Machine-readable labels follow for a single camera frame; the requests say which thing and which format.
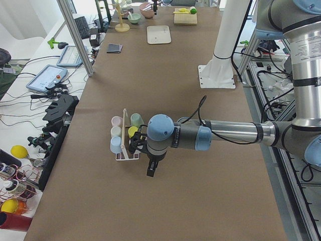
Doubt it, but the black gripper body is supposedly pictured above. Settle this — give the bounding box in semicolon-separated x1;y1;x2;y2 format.
147;145;168;164

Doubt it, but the green cup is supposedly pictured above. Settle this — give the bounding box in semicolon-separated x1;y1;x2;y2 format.
130;113;144;128

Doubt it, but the cream rabbit tray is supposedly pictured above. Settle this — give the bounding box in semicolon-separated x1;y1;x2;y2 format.
146;26;172;45

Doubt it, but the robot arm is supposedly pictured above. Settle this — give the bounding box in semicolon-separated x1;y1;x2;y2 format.
144;1;320;177

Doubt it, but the yellow cup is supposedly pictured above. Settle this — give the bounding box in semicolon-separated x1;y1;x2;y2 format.
128;126;138;138

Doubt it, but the light blue cup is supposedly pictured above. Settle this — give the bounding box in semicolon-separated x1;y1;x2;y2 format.
110;136;122;154

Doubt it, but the cream cup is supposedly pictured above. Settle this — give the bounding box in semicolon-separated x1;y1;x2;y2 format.
110;126;122;138

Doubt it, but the pink cup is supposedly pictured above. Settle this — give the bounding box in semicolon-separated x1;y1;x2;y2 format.
111;116;123;127

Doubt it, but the wooden cup tree stand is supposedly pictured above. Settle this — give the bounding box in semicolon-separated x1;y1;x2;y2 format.
113;1;130;33

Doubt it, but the grey folded cloth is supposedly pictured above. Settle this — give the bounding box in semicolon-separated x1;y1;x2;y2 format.
106;43;123;53

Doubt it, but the blue teach pendant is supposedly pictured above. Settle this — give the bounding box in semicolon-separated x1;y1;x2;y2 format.
26;65;68;92
56;45;82;68

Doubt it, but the wooden cutting board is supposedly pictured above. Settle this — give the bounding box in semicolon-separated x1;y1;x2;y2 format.
173;8;198;25

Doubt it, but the green bowl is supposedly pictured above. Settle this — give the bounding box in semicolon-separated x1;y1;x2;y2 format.
127;13;141;24

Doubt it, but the pink ice bowl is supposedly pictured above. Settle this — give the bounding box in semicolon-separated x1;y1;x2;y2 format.
139;3;154;19

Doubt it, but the green lime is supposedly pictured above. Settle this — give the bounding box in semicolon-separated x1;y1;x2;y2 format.
190;8;197;15

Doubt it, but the black keyboard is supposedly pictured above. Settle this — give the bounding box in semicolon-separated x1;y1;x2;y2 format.
74;16;90;39

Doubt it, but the white wire cup rack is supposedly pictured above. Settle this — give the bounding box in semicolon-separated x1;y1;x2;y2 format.
115;108;140;161

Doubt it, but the black camera cable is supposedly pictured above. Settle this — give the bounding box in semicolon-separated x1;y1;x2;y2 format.
179;95;259;145

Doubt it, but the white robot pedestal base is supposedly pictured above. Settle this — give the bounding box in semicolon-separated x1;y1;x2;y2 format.
198;0;252;89

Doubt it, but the aluminium frame post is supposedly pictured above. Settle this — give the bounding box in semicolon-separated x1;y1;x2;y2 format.
57;0;94;77

